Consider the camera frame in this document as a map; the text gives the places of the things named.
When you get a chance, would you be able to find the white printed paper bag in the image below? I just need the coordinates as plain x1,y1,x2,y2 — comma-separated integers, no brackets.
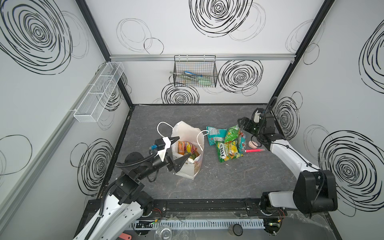
171,121,208,180

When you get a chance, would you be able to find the yellow snack packet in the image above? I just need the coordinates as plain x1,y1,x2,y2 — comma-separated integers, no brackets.
178,141,200,160

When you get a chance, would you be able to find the green snack packet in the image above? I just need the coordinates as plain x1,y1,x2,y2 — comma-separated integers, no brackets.
224,125,240,143

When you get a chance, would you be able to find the teal snack packet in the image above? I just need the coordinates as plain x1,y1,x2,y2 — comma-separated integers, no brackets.
206,126,227,146

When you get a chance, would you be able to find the Fox's fruit candy packet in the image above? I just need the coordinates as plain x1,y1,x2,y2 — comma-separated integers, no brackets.
216,141,243,163

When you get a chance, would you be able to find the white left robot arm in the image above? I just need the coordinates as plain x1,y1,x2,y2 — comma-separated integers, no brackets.
74,137,189,240

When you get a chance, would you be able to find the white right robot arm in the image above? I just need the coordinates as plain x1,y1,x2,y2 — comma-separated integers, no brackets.
238,97,338,216

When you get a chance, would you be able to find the pink marker pen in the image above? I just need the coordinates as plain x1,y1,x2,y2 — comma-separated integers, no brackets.
245,149,265,153

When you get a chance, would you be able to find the clear glass cup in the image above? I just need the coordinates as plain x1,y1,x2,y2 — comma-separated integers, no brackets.
154,225,173,240

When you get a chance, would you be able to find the pink plastic scoop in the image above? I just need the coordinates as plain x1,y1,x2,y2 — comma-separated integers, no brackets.
119,233,132,240

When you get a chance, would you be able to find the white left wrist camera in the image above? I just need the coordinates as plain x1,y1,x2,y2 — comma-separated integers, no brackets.
150,137,171,162

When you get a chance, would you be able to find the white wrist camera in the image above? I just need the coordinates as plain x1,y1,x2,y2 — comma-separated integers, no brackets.
252,108,265,124
150,137,171,162

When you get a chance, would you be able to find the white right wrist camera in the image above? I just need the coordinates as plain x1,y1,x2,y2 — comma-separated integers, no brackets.
252,108,265,124

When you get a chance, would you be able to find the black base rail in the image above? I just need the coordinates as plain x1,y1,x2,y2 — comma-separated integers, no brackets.
86,197,328,217

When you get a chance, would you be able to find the white slotted cable duct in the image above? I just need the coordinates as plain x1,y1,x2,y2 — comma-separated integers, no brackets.
127,219,265,231

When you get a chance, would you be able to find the blue handled tool in basket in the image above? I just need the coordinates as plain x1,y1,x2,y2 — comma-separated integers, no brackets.
184,71,203,78

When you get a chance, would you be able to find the black wire wall basket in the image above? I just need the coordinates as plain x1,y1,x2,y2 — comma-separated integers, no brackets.
171,55,218,88

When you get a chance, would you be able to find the clear acrylic wall shelf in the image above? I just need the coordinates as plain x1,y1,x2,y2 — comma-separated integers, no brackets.
74,62,125,123

